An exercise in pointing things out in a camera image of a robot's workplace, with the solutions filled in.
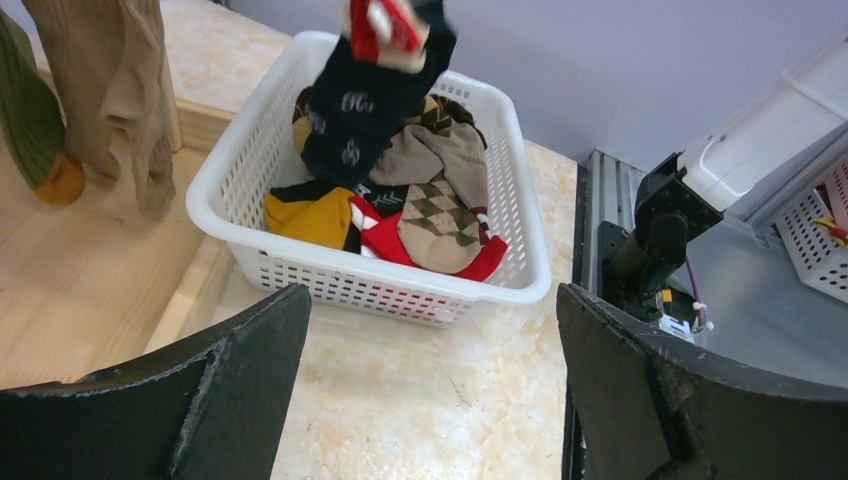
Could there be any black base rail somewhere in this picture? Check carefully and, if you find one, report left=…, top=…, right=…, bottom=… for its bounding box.
left=561, top=148, right=647, bottom=480

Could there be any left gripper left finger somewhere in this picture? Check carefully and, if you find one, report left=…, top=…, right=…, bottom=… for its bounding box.
left=1, top=284, right=312, bottom=479

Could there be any white plastic laundry basket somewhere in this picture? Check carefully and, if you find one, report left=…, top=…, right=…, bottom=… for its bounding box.
left=185, top=29, right=553, bottom=327

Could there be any tan ribbed sock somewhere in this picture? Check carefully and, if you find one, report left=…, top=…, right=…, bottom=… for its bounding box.
left=24, top=0, right=176, bottom=217

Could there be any olive striped sock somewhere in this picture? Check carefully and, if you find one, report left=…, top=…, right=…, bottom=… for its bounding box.
left=1, top=13, right=85, bottom=206

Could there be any grey tan sock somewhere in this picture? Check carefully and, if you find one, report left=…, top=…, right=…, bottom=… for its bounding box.
left=369, top=123, right=489, bottom=212

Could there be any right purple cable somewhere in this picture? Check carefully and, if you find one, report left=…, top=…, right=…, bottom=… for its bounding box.
left=682, top=254, right=715, bottom=336

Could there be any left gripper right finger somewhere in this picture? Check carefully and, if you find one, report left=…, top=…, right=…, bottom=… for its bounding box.
left=557, top=284, right=847, bottom=479

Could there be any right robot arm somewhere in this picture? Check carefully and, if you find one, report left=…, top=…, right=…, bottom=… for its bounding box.
left=600, top=32, right=847, bottom=333

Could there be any navy blue sock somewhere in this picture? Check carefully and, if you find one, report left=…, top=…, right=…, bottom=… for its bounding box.
left=292, top=1, right=457, bottom=189

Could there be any mustard yellow sock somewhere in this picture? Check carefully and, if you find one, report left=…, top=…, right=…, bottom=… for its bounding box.
left=264, top=180, right=361, bottom=254

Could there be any white background basket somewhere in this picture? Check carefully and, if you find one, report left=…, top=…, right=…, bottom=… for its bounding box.
left=776, top=161, right=847, bottom=303

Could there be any red white striped sock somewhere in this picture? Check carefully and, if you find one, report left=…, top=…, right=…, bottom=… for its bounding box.
left=349, top=196, right=507, bottom=282

